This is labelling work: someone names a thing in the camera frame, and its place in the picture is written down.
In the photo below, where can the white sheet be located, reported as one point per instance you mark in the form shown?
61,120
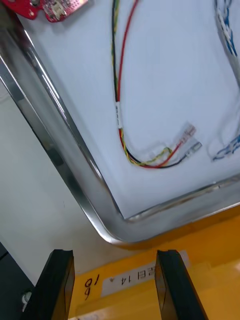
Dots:
162,75

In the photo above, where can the steel tray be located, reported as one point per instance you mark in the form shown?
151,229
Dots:
75,180

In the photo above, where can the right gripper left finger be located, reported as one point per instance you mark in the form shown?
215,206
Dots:
55,287

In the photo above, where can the yellow-orange plastic bin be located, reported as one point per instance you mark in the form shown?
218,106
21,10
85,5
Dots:
220,275

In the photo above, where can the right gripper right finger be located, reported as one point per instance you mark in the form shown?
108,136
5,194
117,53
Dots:
175,287

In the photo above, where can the round red circuit board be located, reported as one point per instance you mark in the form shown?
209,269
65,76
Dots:
52,12

